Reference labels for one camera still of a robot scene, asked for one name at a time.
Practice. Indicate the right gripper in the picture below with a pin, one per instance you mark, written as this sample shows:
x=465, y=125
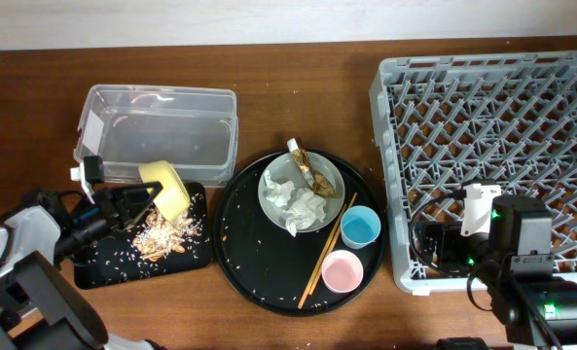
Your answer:
x=449, y=232

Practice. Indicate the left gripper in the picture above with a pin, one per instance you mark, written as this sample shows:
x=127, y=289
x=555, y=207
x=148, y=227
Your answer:
x=116, y=196

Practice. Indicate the yellow bowl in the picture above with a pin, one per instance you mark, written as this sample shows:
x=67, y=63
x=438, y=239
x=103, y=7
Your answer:
x=173, y=200

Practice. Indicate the food scraps and rice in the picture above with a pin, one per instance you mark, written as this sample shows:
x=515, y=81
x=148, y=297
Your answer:
x=158, y=238

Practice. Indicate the blue cup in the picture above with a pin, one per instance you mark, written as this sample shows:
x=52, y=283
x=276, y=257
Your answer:
x=360, y=226

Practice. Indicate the pink cup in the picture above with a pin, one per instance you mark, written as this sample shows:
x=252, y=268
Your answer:
x=342, y=272

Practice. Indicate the white napkin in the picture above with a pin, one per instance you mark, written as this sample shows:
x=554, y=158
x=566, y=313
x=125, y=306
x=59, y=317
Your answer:
x=304, y=211
x=279, y=194

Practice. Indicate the gold foil wrapper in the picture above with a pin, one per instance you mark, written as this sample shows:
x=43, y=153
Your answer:
x=316, y=180

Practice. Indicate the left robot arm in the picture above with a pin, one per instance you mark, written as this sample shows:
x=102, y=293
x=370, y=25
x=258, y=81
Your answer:
x=39, y=308

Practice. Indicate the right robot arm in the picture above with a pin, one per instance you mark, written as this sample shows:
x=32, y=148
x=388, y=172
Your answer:
x=537, y=308

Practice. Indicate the grey dishwasher rack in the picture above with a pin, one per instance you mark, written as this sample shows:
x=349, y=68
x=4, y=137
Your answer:
x=441, y=121

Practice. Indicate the black rectangular tray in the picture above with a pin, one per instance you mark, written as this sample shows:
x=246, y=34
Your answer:
x=113, y=260

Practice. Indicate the clear plastic bin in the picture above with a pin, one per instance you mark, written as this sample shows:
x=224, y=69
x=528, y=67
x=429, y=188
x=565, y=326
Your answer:
x=193, y=128

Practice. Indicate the wooden chopstick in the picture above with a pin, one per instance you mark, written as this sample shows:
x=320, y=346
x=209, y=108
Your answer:
x=314, y=275
x=349, y=205

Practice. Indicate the round black tray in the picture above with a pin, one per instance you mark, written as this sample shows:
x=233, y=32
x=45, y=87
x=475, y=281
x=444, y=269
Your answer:
x=298, y=233

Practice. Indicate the grey plate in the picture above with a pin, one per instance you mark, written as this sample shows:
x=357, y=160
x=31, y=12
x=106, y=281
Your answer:
x=289, y=201

